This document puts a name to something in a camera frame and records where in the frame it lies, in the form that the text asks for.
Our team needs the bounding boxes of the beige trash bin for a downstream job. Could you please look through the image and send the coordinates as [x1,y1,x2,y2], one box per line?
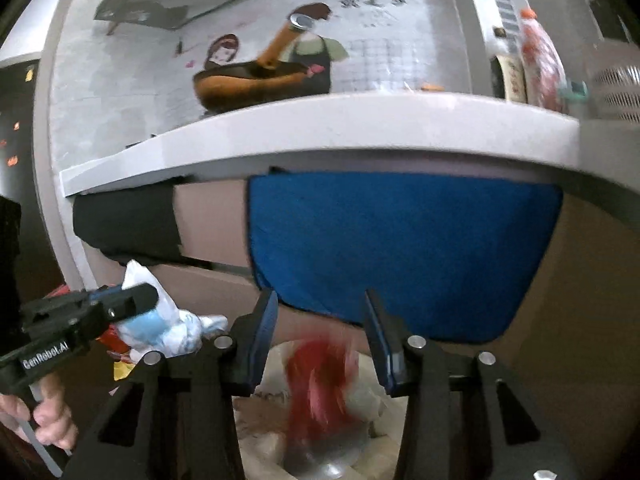
[232,339,407,480]

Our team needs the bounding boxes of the orange cap bottle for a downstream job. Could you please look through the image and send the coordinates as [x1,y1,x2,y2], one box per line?
[520,8,566,113]

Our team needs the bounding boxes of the white kitchen countertop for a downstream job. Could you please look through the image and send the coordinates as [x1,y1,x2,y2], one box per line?
[60,91,580,197]

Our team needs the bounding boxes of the person's left hand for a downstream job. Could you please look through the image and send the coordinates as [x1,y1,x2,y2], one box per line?
[0,373,78,451]

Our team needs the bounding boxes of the white dish rack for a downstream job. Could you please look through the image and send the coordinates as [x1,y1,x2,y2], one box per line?
[584,40,640,125]

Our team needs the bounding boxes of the white blue plastic bag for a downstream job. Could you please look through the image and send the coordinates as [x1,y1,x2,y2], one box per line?
[115,260,229,363]

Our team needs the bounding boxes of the black refrigerator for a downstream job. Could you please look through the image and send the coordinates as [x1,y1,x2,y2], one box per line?
[1,61,64,302]

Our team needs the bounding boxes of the red wrapper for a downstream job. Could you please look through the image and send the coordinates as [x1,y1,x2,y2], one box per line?
[284,336,358,445]

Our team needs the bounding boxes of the brown frying pan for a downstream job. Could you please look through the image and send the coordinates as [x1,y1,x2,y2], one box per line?
[193,13,314,114]

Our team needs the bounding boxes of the blue towel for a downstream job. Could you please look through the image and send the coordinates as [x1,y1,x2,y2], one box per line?
[246,172,563,344]

